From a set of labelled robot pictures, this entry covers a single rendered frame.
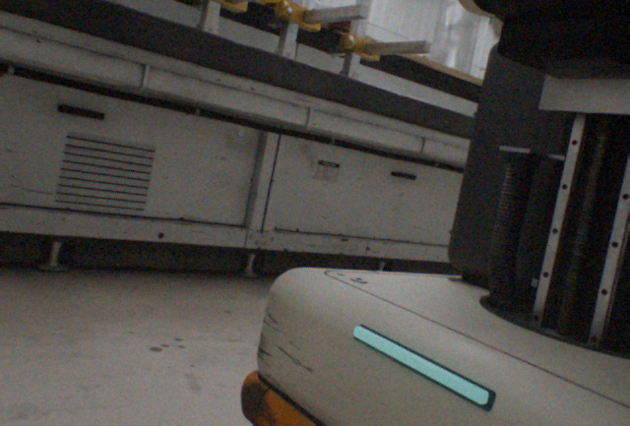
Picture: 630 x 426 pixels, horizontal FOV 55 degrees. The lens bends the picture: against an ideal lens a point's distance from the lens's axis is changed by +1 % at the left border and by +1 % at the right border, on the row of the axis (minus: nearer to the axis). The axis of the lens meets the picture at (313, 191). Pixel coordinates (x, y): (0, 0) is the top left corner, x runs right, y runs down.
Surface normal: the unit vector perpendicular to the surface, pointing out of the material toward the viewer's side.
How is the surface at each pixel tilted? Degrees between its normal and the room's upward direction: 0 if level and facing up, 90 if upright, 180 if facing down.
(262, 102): 90
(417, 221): 90
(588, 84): 90
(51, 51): 90
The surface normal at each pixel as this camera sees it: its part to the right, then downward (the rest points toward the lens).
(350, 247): 0.60, 0.16
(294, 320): -0.78, -0.12
